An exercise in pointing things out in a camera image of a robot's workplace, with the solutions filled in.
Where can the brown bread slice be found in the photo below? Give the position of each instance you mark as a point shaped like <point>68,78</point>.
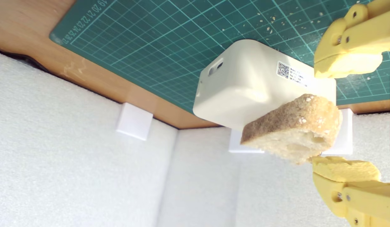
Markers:
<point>292,129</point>

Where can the white block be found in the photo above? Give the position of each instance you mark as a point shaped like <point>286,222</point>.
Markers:
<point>239,85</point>

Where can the green cutting mat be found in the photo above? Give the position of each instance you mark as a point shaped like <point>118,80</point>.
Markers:
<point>150,47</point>

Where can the white wall clip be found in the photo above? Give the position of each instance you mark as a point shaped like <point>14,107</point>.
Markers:
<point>345,135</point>
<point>135,121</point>
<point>237,146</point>

